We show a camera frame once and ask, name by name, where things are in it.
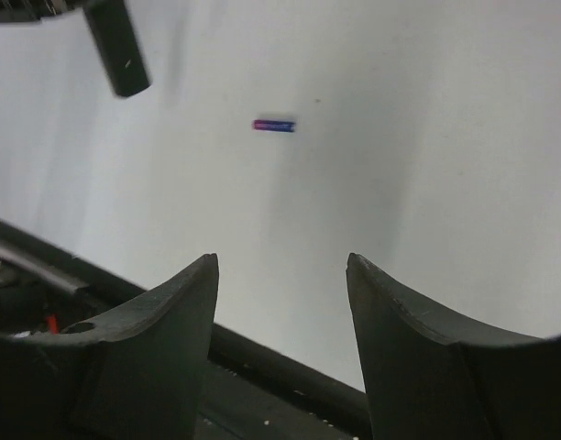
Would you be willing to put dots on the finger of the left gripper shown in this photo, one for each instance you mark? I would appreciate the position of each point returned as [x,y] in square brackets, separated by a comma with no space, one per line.
[29,11]

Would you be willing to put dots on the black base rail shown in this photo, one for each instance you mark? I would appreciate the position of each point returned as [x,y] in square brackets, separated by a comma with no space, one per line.
[248,391]

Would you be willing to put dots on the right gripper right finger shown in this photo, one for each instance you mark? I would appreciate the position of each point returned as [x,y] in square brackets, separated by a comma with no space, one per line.
[433,373]

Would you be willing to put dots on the purple blue battery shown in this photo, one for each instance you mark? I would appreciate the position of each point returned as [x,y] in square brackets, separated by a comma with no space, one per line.
[274,125]

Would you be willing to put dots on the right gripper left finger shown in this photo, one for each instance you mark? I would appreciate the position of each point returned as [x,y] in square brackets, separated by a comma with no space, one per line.
[132,372]

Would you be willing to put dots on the black remote control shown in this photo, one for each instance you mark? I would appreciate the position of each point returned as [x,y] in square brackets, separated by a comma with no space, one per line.
[117,43]

